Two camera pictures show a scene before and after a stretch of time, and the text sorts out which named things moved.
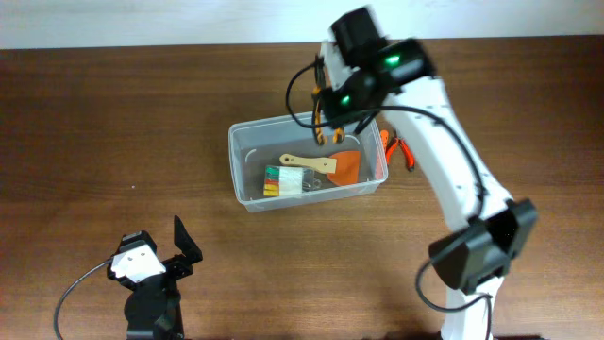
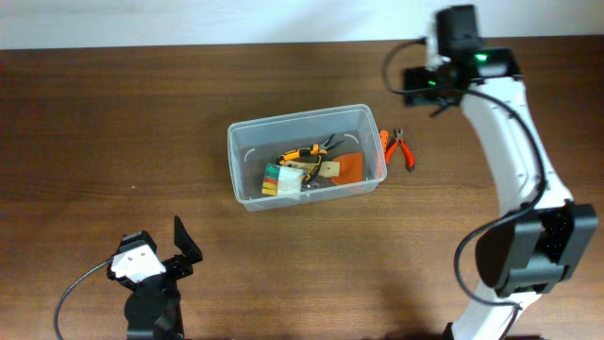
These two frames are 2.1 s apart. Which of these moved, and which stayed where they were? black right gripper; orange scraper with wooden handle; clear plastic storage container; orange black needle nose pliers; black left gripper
Moved: black right gripper; orange black needle nose pliers
Stayed: orange scraper with wooden handle; clear plastic storage container; black left gripper
